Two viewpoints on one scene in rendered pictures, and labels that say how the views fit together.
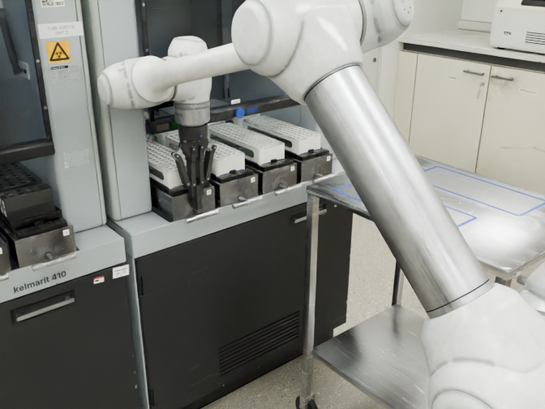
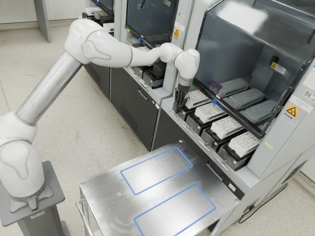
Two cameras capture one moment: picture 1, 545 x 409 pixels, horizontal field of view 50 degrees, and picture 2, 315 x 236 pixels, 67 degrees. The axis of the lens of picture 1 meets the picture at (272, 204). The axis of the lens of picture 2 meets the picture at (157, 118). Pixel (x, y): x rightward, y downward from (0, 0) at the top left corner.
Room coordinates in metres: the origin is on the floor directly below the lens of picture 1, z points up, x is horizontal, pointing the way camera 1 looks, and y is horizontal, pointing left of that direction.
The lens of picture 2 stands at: (1.29, -1.05, 1.76)
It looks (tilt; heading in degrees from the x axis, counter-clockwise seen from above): 41 degrees down; 88
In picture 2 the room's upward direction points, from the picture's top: 11 degrees clockwise
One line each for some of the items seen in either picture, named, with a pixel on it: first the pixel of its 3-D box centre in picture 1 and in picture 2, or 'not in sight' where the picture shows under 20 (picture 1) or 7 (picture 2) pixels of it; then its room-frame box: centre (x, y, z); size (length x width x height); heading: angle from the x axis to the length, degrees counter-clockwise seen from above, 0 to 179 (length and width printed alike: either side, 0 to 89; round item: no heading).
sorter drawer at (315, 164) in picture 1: (255, 141); (261, 139); (2.01, 0.06, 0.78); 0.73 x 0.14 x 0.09; 39
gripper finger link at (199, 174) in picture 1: (199, 163); (182, 99); (1.47, 0.19, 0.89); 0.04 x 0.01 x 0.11; 39
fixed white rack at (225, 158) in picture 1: (203, 153); (216, 110); (1.71, 0.21, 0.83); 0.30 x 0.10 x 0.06; 39
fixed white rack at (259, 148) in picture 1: (243, 144); (232, 124); (1.81, 0.09, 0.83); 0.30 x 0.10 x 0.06; 39
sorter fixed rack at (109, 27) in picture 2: not in sight; (118, 27); (0.82, 1.31, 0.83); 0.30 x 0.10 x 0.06; 39
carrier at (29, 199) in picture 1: (28, 204); (158, 69); (1.28, 0.58, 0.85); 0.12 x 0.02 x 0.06; 129
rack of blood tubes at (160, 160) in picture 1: (158, 164); (201, 97); (1.61, 0.33, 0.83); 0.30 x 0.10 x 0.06; 39
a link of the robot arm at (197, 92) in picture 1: (185, 69); (188, 62); (1.45, 0.21, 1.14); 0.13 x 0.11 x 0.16; 133
